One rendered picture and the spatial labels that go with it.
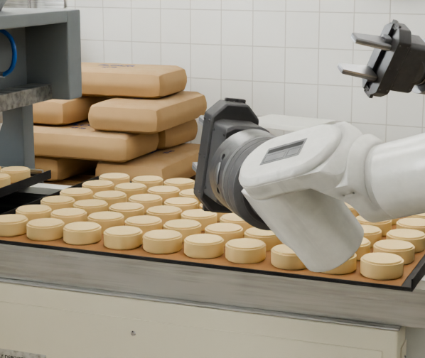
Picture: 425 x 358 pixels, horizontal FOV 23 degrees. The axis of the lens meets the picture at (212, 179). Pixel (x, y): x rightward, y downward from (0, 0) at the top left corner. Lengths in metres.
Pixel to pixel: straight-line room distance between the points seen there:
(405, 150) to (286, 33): 5.03
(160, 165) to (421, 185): 4.48
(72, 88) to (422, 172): 1.13
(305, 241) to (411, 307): 0.33
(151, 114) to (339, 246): 4.27
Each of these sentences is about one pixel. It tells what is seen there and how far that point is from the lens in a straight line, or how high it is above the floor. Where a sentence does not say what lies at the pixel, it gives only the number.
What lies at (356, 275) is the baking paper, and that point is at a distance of 1.23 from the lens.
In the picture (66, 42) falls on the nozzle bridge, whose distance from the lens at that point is 1.87.
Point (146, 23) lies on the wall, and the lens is 6.27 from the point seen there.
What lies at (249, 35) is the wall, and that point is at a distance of 5.96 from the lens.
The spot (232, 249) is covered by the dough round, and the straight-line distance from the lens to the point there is 1.26.
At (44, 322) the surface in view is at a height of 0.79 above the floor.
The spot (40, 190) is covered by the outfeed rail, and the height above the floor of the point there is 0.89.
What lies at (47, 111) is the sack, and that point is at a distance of 5.53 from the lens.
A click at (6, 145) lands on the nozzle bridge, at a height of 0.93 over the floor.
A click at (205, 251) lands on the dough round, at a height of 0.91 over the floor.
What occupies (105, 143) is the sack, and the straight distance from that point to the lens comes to 5.28.
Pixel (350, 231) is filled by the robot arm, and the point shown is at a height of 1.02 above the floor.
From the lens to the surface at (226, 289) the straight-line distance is 1.30.
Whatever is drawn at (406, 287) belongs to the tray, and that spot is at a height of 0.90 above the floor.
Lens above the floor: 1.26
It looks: 12 degrees down
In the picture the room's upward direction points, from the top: straight up
